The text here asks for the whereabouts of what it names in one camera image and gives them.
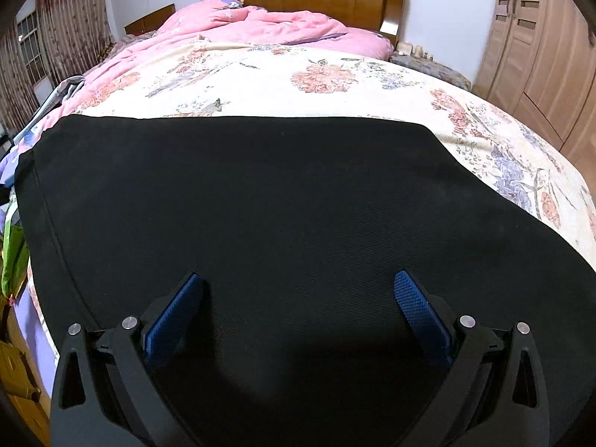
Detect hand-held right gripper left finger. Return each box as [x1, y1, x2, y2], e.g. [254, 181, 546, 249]
[50, 271, 206, 447]

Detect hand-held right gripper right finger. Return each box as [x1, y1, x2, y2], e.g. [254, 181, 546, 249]
[393, 269, 550, 447]

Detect black pants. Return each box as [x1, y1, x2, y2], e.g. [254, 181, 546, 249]
[14, 115, 596, 447]

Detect purple floral bed sheet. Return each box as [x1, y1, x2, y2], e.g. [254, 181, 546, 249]
[0, 130, 61, 401]

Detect green fabric bag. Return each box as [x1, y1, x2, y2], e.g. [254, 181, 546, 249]
[0, 223, 31, 296]

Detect grey white garment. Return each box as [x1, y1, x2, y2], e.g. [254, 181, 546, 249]
[14, 74, 87, 143]

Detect cloth covered nightstand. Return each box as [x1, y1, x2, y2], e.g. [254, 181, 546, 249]
[389, 51, 472, 89]

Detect floral cream bed sheet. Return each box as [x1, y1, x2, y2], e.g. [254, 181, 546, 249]
[70, 39, 596, 271]

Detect small white bottles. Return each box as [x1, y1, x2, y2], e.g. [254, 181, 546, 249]
[395, 42, 436, 59]

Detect dark patterned blanket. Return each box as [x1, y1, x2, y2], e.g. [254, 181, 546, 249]
[100, 39, 126, 63]

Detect light wooden wardrobe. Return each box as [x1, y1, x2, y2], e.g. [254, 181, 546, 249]
[472, 0, 596, 168]

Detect small wooden bedside cabinet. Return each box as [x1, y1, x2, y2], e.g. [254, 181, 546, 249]
[125, 4, 175, 35]

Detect pink quilt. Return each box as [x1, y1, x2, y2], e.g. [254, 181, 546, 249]
[84, 0, 394, 117]

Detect barred window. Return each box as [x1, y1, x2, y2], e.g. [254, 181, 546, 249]
[16, 9, 47, 87]

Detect brown patterned curtain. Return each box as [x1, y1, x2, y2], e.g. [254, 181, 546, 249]
[0, 0, 112, 122]

